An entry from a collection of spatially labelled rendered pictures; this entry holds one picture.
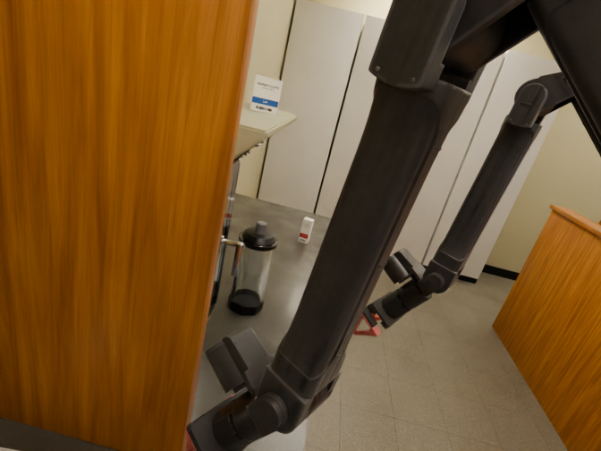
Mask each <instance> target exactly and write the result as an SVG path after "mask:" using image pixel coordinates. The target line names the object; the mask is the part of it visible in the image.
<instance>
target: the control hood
mask: <svg viewBox="0 0 601 451"><path fill-rule="evenodd" d="M295 119H297V116H296V115H294V114H290V113H286V112H283V111H279V110H277V113H276V115H271V114H268V113H263V112H259V111H255V110H251V109H250V103H247V102H246V103H243V104H242V110H241V120H240V125H239V131H238V136H237V141H236V148H235V153H234V159H233V160H235V159H236V158H237V157H239V156H241V155H242V154H244V153H245V152H247V151H249V150H250V149H252V148H254V147H255V146H257V145H258V144H259V143H261V142H262V141H264V140H266V139H268V138H269V137H271V136H272V135H274V134H275V133H277V132H279V131H281V130H282V129H283V128H284V127H286V126H287V125H289V124H290V123H293V122H294V121H295Z"/></svg>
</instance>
